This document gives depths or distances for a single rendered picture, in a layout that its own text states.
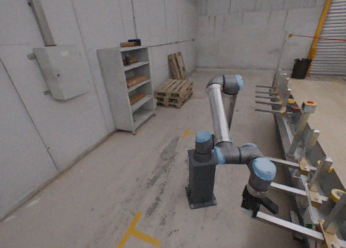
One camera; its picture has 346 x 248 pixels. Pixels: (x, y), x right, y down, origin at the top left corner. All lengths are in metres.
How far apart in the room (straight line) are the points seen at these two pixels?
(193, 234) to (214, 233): 0.20
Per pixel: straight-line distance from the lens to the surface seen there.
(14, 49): 2.43
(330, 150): 1.68
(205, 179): 1.78
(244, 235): 1.99
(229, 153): 0.86
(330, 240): 1.14
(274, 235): 2.09
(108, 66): 2.95
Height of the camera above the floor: 1.71
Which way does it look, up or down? 27 degrees down
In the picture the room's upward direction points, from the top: 2 degrees counter-clockwise
